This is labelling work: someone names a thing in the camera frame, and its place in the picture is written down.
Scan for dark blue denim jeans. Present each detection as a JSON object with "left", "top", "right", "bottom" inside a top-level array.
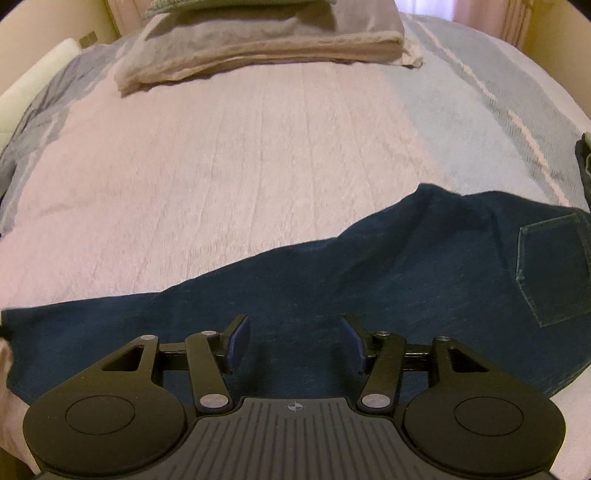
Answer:
[{"left": 2, "top": 184, "right": 590, "bottom": 403}]

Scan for pink grey striped bedspread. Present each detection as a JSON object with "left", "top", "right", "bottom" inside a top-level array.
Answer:
[{"left": 0, "top": 11, "right": 591, "bottom": 480}]

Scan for folded grey green clothes stack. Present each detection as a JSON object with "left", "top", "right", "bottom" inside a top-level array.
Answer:
[{"left": 575, "top": 132, "right": 591, "bottom": 207}]

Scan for folded beige blanket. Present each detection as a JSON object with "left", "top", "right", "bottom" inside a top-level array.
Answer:
[{"left": 115, "top": 1, "right": 423, "bottom": 94}]

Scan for white quilted bolster pillow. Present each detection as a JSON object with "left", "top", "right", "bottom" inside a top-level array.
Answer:
[{"left": 0, "top": 38, "right": 82, "bottom": 150}]

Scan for green knitted cushion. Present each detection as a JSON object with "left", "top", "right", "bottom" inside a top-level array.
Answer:
[{"left": 142, "top": 0, "right": 342, "bottom": 19}]

